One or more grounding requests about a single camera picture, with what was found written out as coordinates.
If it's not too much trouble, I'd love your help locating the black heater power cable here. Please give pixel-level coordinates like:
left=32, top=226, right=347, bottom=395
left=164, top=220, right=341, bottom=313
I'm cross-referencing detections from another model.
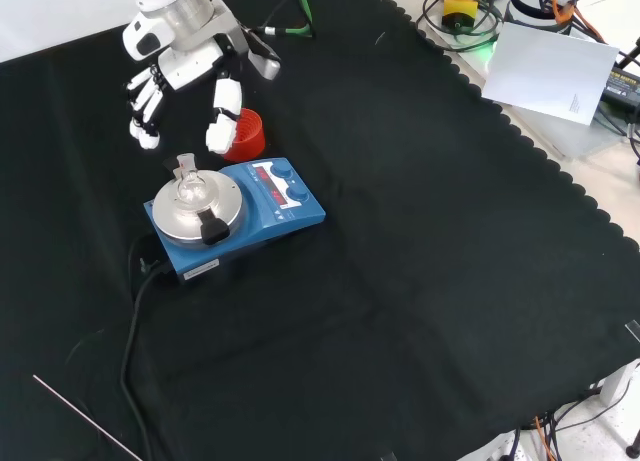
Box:
left=119, top=233, right=174, bottom=461

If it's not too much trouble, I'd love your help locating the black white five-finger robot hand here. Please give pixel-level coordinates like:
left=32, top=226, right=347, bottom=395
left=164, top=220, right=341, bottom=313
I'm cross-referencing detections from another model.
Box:
left=122, top=13, right=250, bottom=156

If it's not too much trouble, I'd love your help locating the black bench cloth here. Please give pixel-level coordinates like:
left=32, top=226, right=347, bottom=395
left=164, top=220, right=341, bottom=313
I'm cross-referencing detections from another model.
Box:
left=0, top=0, right=640, bottom=461

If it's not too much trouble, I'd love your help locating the clear round-bottom flask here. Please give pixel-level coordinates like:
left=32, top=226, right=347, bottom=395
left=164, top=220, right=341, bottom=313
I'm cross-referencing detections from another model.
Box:
left=164, top=153, right=209, bottom=206

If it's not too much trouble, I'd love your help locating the black power adapter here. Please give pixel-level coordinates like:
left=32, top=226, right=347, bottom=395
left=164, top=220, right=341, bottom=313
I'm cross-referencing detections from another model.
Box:
left=599, top=65, right=640, bottom=113

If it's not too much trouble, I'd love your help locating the thin glass rod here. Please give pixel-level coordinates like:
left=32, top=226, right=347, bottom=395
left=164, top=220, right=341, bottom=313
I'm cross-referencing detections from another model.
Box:
left=32, top=374, right=144, bottom=461

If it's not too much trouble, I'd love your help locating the yellow stop button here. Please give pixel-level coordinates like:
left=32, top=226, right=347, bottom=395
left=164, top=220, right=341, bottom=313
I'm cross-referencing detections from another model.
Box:
left=441, top=0, right=480, bottom=32

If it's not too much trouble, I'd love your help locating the heater with blue base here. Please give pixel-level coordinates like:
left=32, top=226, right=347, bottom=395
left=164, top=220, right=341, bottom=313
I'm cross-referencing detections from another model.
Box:
left=143, top=156, right=327, bottom=286

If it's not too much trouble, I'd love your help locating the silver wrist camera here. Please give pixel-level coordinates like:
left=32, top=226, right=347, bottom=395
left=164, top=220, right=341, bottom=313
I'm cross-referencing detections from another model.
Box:
left=239, top=28, right=283, bottom=82

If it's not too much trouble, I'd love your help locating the green cable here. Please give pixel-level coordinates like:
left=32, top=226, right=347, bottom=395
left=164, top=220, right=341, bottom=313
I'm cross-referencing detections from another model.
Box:
left=257, top=0, right=317, bottom=40

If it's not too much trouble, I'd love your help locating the pale board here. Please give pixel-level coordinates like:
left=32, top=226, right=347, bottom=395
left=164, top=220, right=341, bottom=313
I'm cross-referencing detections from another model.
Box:
left=482, top=20, right=621, bottom=127

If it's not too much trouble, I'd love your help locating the black plastic clip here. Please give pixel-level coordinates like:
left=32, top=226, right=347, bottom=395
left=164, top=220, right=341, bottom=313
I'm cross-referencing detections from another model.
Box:
left=197, top=211, right=232, bottom=246

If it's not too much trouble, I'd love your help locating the red ribbed plastic cup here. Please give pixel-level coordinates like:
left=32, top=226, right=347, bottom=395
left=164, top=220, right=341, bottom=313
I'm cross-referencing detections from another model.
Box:
left=222, top=107, right=267, bottom=163

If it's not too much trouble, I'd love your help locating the orange cable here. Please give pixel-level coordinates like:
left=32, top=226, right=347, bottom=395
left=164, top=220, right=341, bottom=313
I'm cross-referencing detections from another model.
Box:
left=549, top=0, right=609, bottom=46

